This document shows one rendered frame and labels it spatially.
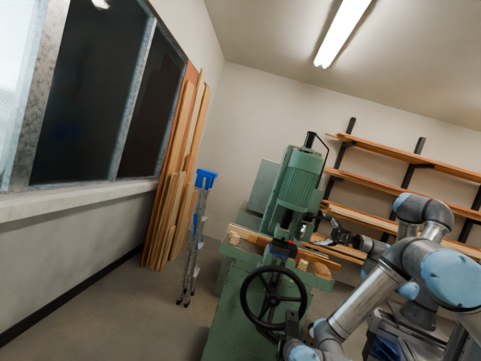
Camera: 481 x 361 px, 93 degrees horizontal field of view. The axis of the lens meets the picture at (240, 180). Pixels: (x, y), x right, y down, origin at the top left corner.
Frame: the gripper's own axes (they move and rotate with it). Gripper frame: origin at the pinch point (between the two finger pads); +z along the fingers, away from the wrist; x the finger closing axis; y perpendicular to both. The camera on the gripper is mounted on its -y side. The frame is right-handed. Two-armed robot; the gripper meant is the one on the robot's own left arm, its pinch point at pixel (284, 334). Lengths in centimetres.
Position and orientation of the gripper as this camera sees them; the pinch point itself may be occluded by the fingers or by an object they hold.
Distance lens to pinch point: 112.4
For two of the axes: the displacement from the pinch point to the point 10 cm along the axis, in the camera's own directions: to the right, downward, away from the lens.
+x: 9.6, 2.4, -1.1
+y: -2.7, 8.6, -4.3
